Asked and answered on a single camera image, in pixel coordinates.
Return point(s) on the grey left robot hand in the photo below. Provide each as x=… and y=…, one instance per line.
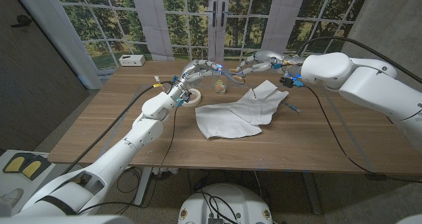
x=192, y=74

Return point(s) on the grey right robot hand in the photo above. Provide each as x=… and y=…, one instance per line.
x=273, y=60

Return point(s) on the white masking tape roll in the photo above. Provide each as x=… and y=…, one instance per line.
x=196, y=99

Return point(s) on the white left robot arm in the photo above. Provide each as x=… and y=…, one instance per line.
x=115, y=155

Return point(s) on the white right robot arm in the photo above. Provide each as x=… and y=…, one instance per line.
x=372, y=85

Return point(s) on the clear drinking glass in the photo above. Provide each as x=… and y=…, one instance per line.
x=220, y=91

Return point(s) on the small yellow toy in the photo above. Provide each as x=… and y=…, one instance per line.
x=219, y=85

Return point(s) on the printed window backdrop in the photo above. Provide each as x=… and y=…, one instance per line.
x=250, y=29

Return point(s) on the white cloth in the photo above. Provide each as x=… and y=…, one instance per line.
x=260, y=108

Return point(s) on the white socket box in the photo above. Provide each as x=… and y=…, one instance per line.
x=132, y=60

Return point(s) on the crumpled white rag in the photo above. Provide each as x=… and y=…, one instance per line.
x=163, y=172

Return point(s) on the white table leg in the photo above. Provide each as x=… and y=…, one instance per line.
x=143, y=187

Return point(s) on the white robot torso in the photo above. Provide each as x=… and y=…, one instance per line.
x=237, y=201

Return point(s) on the grey table leg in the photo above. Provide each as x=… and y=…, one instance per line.
x=313, y=194

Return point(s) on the dark wooden door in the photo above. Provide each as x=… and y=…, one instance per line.
x=33, y=79

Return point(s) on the white floor platform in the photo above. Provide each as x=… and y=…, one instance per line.
x=39, y=184

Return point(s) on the black pedal with yellow pads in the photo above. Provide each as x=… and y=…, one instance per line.
x=14, y=164

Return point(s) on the white shoe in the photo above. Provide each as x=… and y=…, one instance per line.
x=10, y=198

